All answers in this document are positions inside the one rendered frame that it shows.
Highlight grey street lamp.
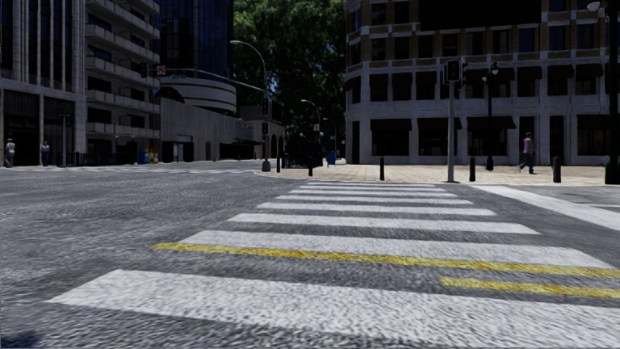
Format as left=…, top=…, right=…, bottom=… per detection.
left=300, top=99, right=325, bottom=168
left=322, top=116, right=339, bottom=159

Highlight trees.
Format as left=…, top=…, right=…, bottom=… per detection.
left=232, top=0, right=348, bottom=158

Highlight low pale round building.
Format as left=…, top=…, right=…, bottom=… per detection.
left=157, top=69, right=287, bottom=163

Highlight black street lamp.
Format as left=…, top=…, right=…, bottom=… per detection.
left=481, top=61, right=501, bottom=172

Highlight glass tower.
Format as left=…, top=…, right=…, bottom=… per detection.
left=137, top=0, right=236, bottom=79

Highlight pale stone and brick building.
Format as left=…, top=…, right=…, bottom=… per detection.
left=343, top=0, right=620, bottom=166

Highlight concrete building with balconies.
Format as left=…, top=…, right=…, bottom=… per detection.
left=84, top=0, right=162, bottom=166

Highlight grey pole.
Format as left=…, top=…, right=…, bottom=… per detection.
left=58, top=113, right=72, bottom=169

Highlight pale concrete building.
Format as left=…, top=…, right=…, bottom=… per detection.
left=0, top=0, right=88, bottom=168

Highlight dark green street lamp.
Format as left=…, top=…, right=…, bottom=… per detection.
left=586, top=0, right=620, bottom=186

